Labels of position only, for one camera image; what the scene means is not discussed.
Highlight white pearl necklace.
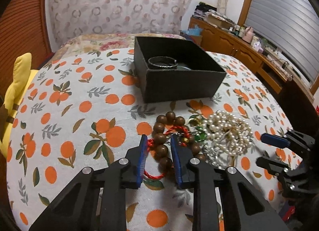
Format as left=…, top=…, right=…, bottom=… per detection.
left=203, top=110, right=254, bottom=157

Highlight silver rhinestone chain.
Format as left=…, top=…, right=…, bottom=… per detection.
left=202, top=144, right=231, bottom=169

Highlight red cord bracelet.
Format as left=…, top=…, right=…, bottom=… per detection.
left=143, top=125, right=191, bottom=180

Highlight green stone chain bracelet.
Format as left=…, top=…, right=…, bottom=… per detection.
left=186, top=114, right=209, bottom=143

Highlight brown wooden bead bracelet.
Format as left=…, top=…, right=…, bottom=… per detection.
left=152, top=111, right=208, bottom=172

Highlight dark bangle bracelet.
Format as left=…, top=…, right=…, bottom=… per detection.
left=147, top=56, right=178, bottom=70

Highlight black jewelry box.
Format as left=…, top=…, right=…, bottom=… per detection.
left=134, top=37, right=226, bottom=103

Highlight orange print bed cover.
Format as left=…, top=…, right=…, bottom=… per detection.
left=7, top=48, right=301, bottom=230

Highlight pink kettle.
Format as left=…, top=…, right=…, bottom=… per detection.
left=242, top=27, right=254, bottom=44

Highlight window blind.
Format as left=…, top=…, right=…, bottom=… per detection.
left=245, top=0, right=318, bottom=82

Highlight wooden sideboard cabinet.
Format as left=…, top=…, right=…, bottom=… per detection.
left=189, top=17, right=314, bottom=103

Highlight blue tissue paper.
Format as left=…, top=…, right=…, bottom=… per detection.
left=180, top=24, right=203, bottom=37

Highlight yellow plush toy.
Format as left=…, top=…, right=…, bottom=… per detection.
left=1, top=53, right=38, bottom=158

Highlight floral quilt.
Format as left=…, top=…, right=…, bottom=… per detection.
left=52, top=33, right=185, bottom=60

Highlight wooden louvered wardrobe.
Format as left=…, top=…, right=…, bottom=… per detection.
left=1, top=0, right=51, bottom=96

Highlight patterned lace curtain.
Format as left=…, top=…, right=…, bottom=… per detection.
left=48, top=0, right=191, bottom=45

